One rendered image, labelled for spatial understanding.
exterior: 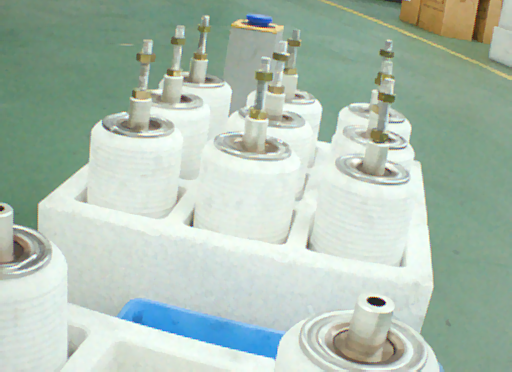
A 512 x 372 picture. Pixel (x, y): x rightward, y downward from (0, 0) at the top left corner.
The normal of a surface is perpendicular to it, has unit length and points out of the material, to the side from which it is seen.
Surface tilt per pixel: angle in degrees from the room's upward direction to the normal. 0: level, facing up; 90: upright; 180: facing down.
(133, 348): 90
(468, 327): 0
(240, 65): 90
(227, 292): 90
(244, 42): 90
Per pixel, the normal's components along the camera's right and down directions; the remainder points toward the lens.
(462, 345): 0.15, -0.93
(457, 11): 0.29, 0.37
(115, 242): -0.17, 0.32
